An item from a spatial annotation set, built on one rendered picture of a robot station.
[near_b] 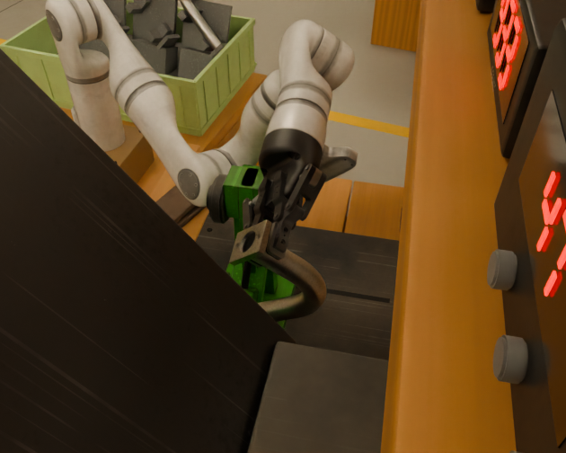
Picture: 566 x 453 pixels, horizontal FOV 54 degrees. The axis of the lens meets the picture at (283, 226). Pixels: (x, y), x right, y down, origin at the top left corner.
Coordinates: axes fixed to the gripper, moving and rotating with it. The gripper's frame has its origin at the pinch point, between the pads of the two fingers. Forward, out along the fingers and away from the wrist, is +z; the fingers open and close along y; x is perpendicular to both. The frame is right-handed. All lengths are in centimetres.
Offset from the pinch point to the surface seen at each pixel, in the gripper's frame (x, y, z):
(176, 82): 1, -65, -69
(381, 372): 6.9, 12.8, 13.4
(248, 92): 25, -73, -90
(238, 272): 11.7, -25.6, -8.6
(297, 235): 26.1, -32.1, -25.5
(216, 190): -0.4, -17.1, -14.2
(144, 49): -6, -85, -90
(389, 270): 38.6, -18.4, -20.2
